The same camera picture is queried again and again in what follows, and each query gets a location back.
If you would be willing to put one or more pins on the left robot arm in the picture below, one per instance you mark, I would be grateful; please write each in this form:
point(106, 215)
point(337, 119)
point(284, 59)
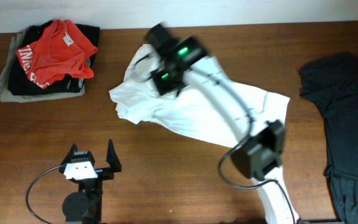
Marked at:
point(85, 205)

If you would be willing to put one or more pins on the dark t-shirt white print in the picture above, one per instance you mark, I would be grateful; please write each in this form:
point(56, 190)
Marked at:
point(331, 84)

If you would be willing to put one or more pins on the grey folded garment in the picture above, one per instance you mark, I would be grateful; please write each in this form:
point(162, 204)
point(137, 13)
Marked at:
point(7, 97)

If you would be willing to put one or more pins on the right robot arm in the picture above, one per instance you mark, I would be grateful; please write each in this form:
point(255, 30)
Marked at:
point(257, 157)

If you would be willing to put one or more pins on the black folded garment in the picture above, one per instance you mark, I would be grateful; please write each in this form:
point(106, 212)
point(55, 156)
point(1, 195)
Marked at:
point(20, 82)

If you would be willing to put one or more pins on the red folded t-shirt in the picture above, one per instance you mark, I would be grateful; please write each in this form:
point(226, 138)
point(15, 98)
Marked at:
point(54, 53)

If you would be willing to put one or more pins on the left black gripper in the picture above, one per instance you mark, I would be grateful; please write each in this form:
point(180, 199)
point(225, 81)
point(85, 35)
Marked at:
point(107, 173)

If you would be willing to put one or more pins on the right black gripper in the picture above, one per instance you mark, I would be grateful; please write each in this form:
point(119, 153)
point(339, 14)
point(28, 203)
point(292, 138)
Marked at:
point(161, 86)

